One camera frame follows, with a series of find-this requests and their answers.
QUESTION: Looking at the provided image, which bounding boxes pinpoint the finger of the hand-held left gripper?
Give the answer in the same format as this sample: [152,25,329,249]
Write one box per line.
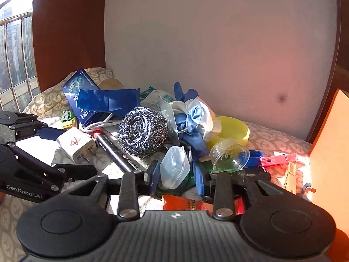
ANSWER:
[0,110,66,144]
[53,163,98,183]

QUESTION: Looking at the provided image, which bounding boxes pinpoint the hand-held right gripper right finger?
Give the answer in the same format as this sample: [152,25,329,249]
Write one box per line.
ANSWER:
[193,163,295,221]

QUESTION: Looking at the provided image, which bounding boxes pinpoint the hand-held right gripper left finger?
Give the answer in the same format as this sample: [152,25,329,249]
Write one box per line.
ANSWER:
[68,160,161,222]

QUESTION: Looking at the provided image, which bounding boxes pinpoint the small clear plastic case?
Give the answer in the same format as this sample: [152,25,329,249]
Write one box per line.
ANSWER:
[160,145,191,190]

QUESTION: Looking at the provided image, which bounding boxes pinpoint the white charger plug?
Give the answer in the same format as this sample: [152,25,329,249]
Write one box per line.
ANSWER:
[56,127,98,163]

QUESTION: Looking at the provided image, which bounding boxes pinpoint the orange cardboard box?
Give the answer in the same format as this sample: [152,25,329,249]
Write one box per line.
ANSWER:
[308,88,349,262]

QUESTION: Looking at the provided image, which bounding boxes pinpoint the red snack packet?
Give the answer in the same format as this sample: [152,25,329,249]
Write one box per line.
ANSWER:
[161,193,246,216]

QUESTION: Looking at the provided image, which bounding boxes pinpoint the clear plastic cup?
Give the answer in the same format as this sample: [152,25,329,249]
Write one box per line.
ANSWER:
[209,139,250,172]

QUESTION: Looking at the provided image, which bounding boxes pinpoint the black tube with barcode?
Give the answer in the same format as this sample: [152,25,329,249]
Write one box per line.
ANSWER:
[94,131,153,174]

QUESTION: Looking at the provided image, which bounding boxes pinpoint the steel wool scourer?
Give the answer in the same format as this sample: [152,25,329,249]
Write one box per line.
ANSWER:
[118,106,169,158]

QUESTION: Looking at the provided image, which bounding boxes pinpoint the blue medicine box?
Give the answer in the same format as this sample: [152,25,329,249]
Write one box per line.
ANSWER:
[61,68,110,126]

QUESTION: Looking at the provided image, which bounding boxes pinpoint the blue bottle cap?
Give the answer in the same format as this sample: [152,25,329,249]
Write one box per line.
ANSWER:
[238,150,265,168]

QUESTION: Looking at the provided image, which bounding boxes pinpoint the clear plastic bag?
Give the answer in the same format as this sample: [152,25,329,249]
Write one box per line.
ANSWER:
[159,98,181,143]

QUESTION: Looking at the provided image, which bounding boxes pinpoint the yellow plastic bowl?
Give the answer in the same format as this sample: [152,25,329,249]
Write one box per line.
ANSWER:
[205,116,250,148]

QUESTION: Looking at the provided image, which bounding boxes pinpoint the light blue white cloth bundle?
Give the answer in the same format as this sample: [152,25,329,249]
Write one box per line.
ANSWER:
[171,98,221,153]

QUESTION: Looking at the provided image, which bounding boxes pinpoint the dark blue foil pouch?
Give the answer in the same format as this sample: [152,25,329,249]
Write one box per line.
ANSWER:
[76,88,141,118]

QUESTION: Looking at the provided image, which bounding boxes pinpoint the white green printed packet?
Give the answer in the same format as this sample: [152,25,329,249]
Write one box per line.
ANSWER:
[140,86,175,109]

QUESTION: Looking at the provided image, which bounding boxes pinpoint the pink clothes peg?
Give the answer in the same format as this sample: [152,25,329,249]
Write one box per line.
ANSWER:
[260,152,299,167]

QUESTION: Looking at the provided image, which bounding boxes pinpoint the metal window railing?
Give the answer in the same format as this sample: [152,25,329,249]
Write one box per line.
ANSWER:
[0,0,40,113]

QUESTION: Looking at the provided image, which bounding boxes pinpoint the dark blue rubber glove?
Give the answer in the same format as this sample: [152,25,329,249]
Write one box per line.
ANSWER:
[174,81,199,103]

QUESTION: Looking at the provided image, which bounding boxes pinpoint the beige clothes peg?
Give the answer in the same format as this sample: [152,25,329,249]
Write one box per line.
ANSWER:
[283,161,297,189]

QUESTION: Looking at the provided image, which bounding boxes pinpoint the metal hook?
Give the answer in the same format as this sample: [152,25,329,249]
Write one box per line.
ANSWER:
[301,183,317,197]

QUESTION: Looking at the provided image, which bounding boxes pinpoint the white cable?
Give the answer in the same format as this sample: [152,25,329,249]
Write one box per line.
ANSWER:
[79,113,121,133]

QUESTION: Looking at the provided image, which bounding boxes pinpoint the brown wooden bed frame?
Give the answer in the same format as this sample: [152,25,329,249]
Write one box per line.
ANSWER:
[32,0,349,145]

